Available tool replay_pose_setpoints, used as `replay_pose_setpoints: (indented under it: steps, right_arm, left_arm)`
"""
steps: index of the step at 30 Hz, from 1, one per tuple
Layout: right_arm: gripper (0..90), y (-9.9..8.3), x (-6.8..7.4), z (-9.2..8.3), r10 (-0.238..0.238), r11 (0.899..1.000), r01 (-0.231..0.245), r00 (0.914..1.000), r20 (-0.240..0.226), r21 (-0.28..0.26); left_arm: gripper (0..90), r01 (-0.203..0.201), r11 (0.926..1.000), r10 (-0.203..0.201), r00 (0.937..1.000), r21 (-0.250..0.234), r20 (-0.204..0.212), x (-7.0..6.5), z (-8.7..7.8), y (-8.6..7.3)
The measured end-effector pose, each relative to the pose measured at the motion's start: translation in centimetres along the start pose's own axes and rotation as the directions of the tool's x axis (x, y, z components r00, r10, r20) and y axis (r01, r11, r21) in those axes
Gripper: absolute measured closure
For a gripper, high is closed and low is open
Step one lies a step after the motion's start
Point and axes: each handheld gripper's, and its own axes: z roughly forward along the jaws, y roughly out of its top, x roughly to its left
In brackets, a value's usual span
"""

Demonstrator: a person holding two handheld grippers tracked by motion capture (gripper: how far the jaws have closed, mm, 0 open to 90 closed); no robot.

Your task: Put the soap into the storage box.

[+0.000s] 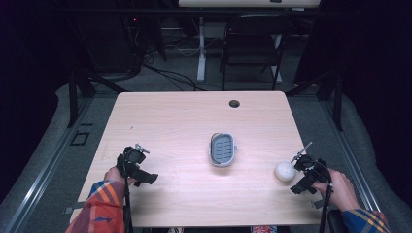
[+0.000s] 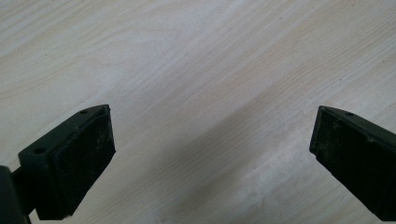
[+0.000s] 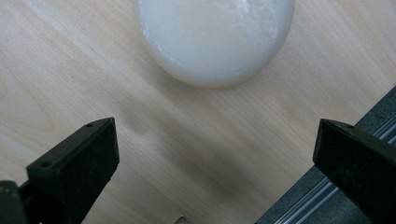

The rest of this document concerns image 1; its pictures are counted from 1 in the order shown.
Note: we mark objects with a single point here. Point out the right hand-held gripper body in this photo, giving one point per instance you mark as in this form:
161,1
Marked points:
311,173

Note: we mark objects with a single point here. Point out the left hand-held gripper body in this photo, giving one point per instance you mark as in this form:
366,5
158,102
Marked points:
134,168

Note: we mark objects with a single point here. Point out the white round soap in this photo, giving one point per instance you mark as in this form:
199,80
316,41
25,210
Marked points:
285,171

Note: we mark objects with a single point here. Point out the grey soap dish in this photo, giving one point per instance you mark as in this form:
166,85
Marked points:
222,149

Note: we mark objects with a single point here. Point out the person's left hand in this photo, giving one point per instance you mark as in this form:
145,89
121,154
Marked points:
113,174

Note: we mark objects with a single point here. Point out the person's right hand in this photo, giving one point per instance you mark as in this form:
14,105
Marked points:
340,191

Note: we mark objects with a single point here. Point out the black metal stand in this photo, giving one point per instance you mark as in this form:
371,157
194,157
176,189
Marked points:
336,97
74,97

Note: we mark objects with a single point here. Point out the grey tape strip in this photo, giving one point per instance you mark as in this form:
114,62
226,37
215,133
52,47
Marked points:
73,207

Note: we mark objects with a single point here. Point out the person's red patterned shoe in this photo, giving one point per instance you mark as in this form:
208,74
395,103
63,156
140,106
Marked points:
264,229

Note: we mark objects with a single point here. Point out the person's white shoe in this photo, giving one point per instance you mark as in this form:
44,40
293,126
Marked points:
175,230

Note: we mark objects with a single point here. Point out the white desk with legs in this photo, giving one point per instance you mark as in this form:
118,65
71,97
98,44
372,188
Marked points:
202,55

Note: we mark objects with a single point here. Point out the black folding chair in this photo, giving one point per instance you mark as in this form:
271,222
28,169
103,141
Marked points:
252,48

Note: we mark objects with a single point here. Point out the aluminium floor rail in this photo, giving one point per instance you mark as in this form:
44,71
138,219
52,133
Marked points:
351,155
45,174

